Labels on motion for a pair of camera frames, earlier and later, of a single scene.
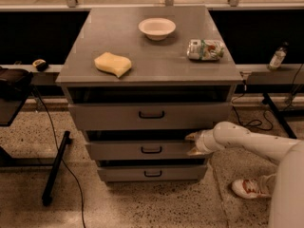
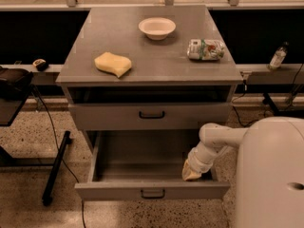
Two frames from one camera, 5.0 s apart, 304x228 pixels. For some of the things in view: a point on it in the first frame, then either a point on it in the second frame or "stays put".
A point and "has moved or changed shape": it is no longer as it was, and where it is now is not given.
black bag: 14,84 stays put
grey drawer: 141,150 has moved or changed shape
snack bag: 205,49 stays put
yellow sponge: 111,64 stays put
